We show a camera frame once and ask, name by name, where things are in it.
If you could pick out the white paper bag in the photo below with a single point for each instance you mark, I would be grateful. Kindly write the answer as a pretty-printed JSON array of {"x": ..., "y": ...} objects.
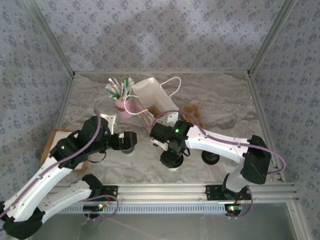
[{"x": 162, "y": 100}]

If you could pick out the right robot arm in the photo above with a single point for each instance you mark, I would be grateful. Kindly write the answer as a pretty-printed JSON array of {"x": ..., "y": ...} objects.
[{"x": 217, "y": 145}]

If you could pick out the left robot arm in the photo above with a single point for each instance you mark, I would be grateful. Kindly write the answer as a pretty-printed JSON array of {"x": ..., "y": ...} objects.
[{"x": 42, "y": 191}]

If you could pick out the wooden tray with napkin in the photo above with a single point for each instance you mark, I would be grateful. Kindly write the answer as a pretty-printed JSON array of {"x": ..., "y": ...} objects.
[{"x": 49, "y": 147}]

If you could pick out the pink sachet holder cup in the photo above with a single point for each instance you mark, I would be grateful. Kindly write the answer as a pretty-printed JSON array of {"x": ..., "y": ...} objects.
[{"x": 128, "y": 107}]

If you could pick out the green sachet stick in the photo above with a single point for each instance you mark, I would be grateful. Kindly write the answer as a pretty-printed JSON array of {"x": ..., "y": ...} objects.
[
  {"x": 128, "y": 82},
  {"x": 113, "y": 95},
  {"x": 110, "y": 88}
]

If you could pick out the brown sachet stick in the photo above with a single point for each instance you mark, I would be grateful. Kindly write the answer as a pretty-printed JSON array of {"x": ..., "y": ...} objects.
[{"x": 122, "y": 79}]

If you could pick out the small circuit board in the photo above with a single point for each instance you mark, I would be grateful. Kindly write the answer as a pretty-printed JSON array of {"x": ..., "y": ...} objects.
[
  {"x": 233, "y": 208},
  {"x": 95, "y": 207}
]

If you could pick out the aluminium table edge rail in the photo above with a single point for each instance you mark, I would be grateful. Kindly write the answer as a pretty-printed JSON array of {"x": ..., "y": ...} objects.
[
  {"x": 65, "y": 105},
  {"x": 257, "y": 97}
]

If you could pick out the wide aluminium base rail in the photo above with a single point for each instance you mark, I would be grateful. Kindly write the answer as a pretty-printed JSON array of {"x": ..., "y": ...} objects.
[{"x": 162, "y": 192}]

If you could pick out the thin aluminium rail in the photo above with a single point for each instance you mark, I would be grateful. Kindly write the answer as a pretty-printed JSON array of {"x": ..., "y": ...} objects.
[{"x": 200, "y": 72}]

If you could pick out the aluminium frame post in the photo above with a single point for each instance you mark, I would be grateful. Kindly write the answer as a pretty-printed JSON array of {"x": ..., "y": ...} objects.
[
  {"x": 52, "y": 37},
  {"x": 270, "y": 37}
]

